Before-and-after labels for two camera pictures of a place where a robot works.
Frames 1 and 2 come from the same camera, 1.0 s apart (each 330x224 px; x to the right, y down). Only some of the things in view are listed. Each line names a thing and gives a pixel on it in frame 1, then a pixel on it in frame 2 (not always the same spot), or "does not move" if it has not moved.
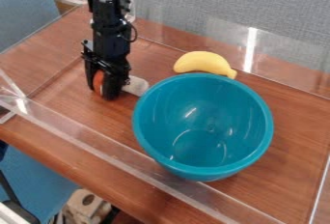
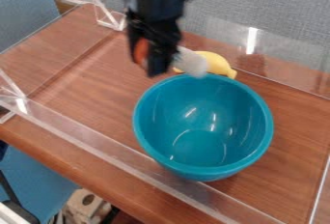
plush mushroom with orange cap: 135,87 → 186,61
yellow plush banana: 203,61 does not move
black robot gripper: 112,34 → 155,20
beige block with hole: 86,208 does not move
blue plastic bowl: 202,124 does not move
